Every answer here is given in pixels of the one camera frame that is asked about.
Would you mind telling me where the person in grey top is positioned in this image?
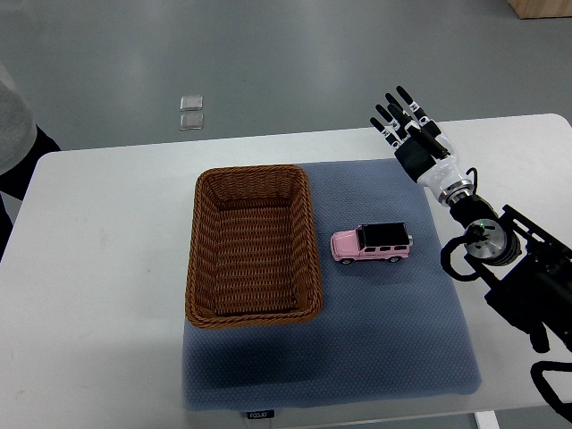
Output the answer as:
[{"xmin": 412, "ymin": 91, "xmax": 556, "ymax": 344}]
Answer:
[{"xmin": 0, "ymin": 62, "xmax": 63, "ymax": 263}]

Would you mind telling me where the blue-grey fabric mat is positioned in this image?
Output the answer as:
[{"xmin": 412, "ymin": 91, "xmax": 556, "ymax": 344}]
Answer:
[{"xmin": 182, "ymin": 159, "xmax": 481, "ymax": 412}]

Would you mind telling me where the brown wicker basket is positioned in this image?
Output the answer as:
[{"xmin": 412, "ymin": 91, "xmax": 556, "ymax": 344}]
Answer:
[{"xmin": 185, "ymin": 164, "xmax": 323, "ymax": 329}]

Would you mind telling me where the pink toy car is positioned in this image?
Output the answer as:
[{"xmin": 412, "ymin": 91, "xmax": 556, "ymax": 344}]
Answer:
[{"xmin": 330, "ymin": 223, "xmax": 413, "ymax": 265}]

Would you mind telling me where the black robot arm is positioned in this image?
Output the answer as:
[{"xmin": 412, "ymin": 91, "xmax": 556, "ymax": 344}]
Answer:
[{"xmin": 370, "ymin": 86, "xmax": 571, "ymax": 353}]

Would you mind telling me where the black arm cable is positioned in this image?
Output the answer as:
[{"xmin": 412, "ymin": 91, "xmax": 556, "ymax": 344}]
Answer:
[{"xmin": 529, "ymin": 359, "xmax": 572, "ymax": 421}]

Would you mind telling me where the wooden box corner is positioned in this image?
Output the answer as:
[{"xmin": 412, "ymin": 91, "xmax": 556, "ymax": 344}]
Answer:
[{"xmin": 508, "ymin": 0, "xmax": 571, "ymax": 19}]

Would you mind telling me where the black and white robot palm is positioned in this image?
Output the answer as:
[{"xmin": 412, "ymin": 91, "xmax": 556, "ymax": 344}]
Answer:
[{"xmin": 370, "ymin": 86, "xmax": 475, "ymax": 206}]

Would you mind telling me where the upper metal floor plate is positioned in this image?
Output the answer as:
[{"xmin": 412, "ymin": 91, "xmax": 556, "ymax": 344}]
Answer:
[{"xmin": 180, "ymin": 95, "xmax": 204, "ymax": 112}]

